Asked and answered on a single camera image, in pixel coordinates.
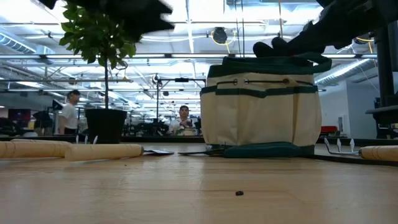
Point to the black metal stand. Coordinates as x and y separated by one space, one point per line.
157 102

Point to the red box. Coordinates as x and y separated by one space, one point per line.
329 129

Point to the cream green gardening bag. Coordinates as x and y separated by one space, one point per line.
261 118

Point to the black aluminium table frame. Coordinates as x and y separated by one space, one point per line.
161 139

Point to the person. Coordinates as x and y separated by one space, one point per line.
184 123
71 115

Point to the small black debris piece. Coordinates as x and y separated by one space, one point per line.
239 193

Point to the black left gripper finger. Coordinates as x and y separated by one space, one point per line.
152 18

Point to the green leafy artificial plant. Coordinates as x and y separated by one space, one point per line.
96 37

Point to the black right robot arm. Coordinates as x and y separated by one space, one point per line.
385 62

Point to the black plant pot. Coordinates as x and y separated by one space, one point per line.
105 124

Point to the dark green pruning shears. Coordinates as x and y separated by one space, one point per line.
267 151

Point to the red black gardening glove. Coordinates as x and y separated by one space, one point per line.
267 49

